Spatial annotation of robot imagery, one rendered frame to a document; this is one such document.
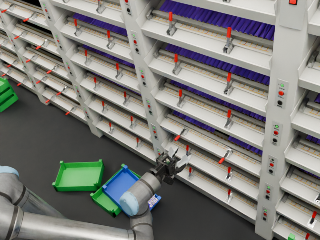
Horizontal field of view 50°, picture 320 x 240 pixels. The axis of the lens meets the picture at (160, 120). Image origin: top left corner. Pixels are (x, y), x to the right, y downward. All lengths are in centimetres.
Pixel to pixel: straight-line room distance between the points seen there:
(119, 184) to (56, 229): 96
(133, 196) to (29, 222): 39
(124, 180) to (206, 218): 55
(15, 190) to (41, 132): 159
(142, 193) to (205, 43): 63
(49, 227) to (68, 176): 122
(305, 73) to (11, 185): 107
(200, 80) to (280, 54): 43
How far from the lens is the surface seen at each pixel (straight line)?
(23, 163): 276
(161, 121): 188
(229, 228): 208
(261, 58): 126
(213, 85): 145
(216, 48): 132
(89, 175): 244
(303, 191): 161
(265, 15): 114
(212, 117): 159
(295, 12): 108
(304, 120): 133
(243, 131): 153
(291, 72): 119
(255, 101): 138
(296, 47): 114
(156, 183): 143
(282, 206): 179
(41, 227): 130
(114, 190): 218
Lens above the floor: 183
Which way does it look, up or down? 43 degrees down
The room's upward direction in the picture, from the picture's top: 11 degrees counter-clockwise
